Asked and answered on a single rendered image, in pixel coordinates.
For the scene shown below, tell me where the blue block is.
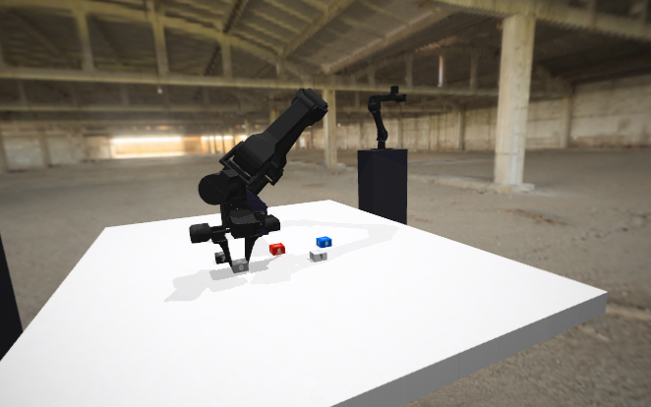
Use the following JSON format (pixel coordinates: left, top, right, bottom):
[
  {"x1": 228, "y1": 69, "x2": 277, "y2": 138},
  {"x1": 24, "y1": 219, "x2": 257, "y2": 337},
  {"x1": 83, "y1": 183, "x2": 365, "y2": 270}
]
[{"x1": 316, "y1": 237, "x2": 332, "y2": 248}]

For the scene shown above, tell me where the red block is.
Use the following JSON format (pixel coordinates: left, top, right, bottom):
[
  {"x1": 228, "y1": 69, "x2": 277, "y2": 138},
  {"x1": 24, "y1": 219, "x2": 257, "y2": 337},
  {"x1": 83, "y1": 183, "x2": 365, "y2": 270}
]
[{"x1": 269, "y1": 243, "x2": 285, "y2": 256}]

